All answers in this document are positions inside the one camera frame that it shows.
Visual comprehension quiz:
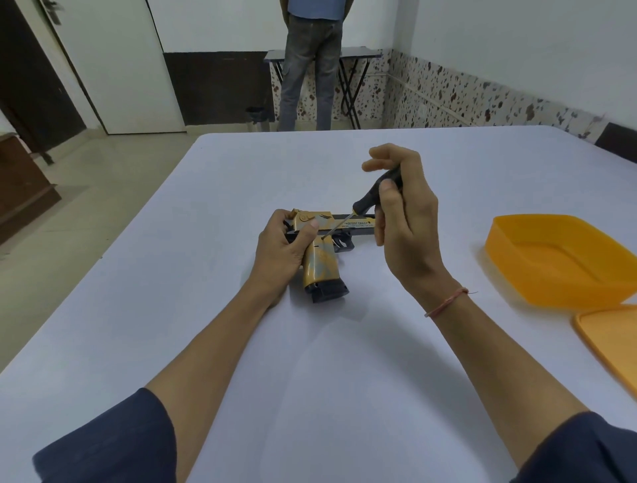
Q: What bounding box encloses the dark brown door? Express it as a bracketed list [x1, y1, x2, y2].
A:
[0, 0, 88, 166]

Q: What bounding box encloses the red thread bracelet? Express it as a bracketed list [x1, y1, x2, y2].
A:
[423, 287, 479, 319]

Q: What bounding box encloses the person's left forearm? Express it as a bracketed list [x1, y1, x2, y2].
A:
[143, 279, 290, 483]

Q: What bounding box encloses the person's left hand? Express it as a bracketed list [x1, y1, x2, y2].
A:
[248, 208, 320, 308]

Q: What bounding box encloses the person's right hand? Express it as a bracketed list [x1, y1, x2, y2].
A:
[361, 143, 469, 314]

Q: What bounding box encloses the yellow and black toy pistol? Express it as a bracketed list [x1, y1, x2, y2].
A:
[283, 208, 379, 305]

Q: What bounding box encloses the orange plastic lid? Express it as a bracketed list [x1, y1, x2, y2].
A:
[571, 304, 637, 400]

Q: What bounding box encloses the dark blue sleeve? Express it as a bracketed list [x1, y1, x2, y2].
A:
[512, 411, 637, 483]
[32, 387, 178, 483]

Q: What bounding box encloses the brown wooden cabinet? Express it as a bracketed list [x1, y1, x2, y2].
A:
[0, 131, 63, 245]

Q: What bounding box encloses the grey folding table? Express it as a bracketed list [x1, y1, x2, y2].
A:
[263, 47, 384, 131]

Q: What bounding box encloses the black handled screwdriver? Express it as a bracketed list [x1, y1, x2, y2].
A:
[318, 166, 404, 241]

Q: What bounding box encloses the person's right forearm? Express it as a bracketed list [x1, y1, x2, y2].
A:
[424, 290, 591, 469]

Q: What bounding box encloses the dark brown furniture corner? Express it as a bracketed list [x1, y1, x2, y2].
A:
[594, 121, 637, 165]

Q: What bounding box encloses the white door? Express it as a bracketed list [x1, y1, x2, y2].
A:
[46, 0, 188, 135]

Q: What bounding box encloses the orange plastic container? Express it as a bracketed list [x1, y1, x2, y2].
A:
[485, 214, 637, 310]

